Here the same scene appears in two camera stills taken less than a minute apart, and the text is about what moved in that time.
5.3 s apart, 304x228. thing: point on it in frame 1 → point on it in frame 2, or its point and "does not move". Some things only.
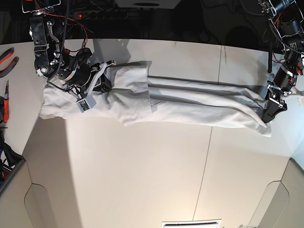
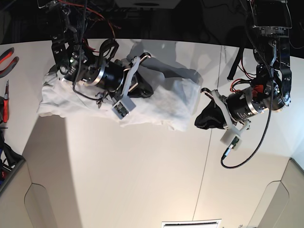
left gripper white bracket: x=104 y=84 → x=135 y=86
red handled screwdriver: x=5 y=104 does not move
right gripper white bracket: x=274 y=107 → x=211 y=117
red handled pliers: x=4 y=56 does not move
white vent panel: x=204 y=223 does not move
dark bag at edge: x=9 y=158 does not move
